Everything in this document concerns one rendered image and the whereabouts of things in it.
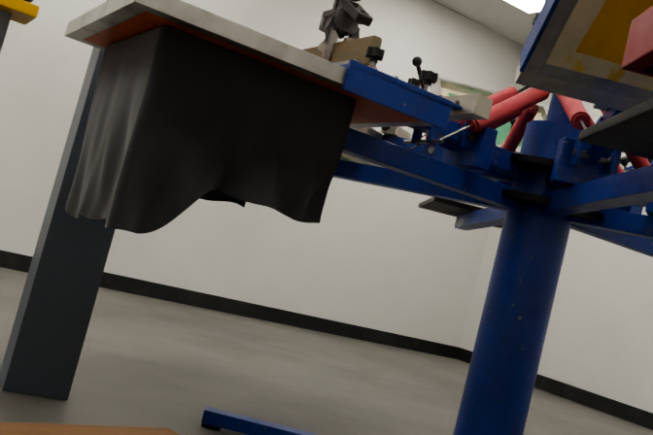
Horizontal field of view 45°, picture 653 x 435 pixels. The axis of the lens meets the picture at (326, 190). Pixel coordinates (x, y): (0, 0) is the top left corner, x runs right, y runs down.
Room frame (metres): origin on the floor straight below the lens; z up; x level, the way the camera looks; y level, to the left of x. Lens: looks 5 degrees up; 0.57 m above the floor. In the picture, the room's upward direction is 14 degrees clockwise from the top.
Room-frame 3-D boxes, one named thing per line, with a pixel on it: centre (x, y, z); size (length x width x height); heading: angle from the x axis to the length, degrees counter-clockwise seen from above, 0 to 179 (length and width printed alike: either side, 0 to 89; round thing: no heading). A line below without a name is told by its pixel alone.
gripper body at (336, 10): (2.06, 0.08, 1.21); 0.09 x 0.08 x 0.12; 31
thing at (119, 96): (1.78, 0.50, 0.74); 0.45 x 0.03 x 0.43; 31
